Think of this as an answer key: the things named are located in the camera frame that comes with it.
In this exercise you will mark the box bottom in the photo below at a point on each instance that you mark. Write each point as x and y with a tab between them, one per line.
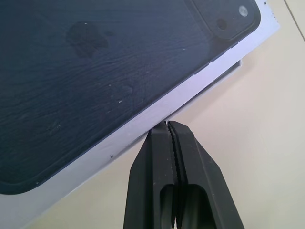
224	77

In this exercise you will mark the white box lid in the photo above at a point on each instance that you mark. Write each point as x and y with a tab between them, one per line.
119	71

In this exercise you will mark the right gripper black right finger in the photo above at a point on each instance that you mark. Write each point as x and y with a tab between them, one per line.
202	179

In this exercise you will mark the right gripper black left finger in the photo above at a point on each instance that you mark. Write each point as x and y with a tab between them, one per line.
147	179

